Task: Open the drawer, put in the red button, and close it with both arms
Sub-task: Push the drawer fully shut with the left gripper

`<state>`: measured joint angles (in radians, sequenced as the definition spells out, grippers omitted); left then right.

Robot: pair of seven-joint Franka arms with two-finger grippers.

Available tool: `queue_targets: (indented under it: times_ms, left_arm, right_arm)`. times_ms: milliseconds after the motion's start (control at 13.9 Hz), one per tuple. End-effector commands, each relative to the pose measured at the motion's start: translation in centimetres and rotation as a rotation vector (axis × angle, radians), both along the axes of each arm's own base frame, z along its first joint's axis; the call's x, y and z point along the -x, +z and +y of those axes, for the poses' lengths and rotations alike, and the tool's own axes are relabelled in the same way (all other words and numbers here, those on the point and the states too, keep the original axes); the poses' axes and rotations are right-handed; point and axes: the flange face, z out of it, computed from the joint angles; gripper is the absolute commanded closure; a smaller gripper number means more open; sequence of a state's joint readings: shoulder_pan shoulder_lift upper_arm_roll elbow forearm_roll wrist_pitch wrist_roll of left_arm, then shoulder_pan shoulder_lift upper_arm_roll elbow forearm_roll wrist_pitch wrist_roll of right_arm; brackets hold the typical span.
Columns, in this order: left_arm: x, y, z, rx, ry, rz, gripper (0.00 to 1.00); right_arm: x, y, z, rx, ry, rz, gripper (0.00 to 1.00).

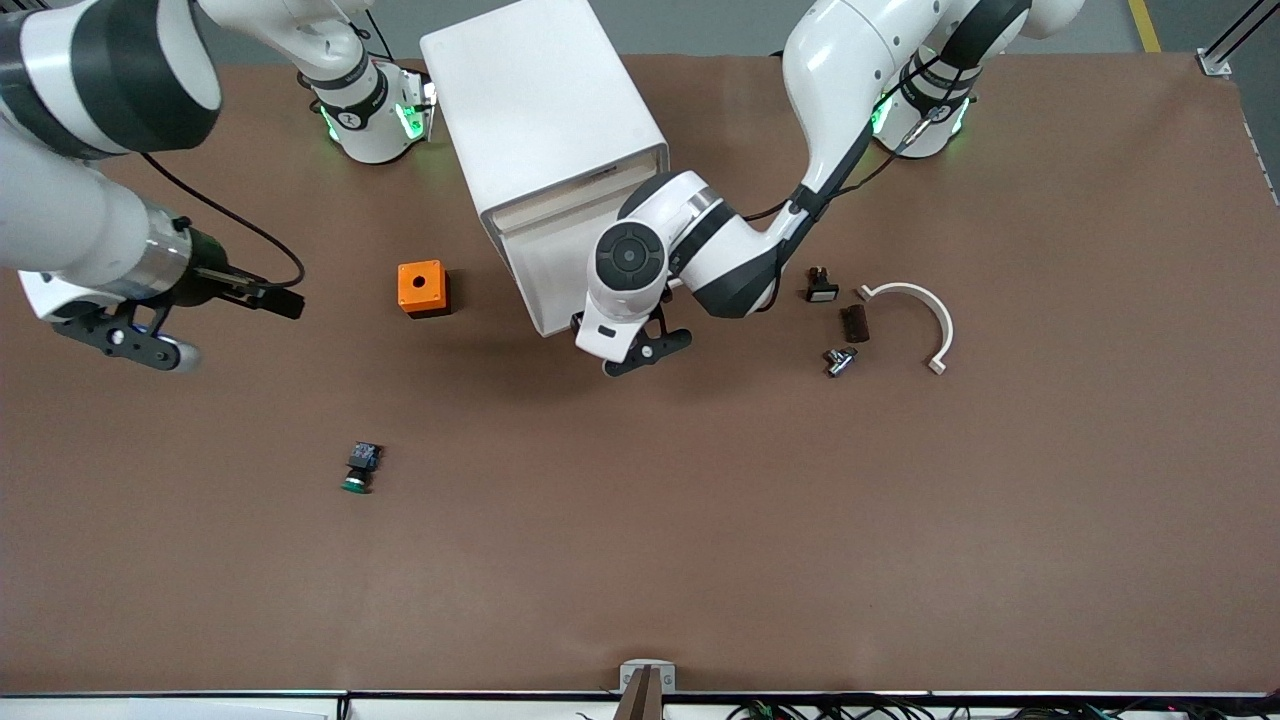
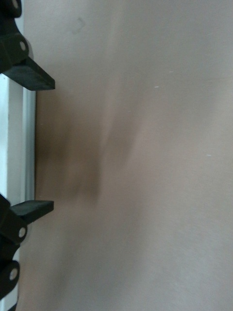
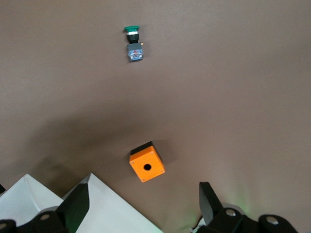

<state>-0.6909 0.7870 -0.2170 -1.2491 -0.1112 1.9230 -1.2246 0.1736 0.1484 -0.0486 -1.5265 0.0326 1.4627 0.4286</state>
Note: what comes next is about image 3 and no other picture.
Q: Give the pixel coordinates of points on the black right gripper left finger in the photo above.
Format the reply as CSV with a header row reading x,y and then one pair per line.
x,y
73,208

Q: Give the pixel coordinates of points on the green mushroom push button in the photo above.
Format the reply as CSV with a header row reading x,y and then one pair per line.
x,y
134,52

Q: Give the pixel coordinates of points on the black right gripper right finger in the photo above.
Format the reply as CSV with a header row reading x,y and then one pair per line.
x,y
213,213

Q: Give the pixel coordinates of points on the orange button enclosure box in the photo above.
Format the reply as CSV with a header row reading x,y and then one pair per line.
x,y
155,160

